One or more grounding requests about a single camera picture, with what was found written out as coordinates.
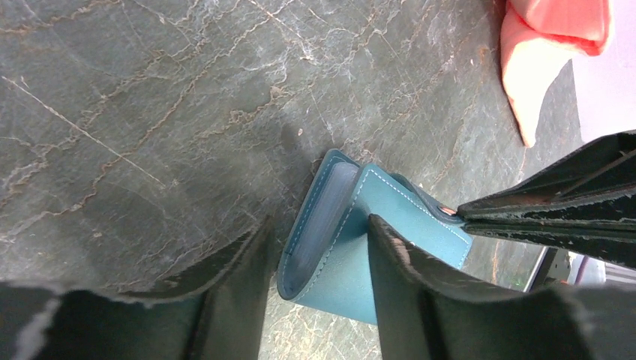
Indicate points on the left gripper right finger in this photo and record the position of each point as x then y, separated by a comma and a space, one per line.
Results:
426, 309

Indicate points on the pink cloth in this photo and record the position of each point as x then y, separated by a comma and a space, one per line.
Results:
537, 39

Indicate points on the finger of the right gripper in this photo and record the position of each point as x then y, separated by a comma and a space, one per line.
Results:
594, 183
612, 244

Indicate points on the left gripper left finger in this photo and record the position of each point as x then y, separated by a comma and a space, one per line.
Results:
213, 309

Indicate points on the blue card holder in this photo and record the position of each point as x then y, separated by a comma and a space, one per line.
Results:
325, 263

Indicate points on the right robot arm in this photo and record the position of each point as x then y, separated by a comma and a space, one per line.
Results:
561, 266

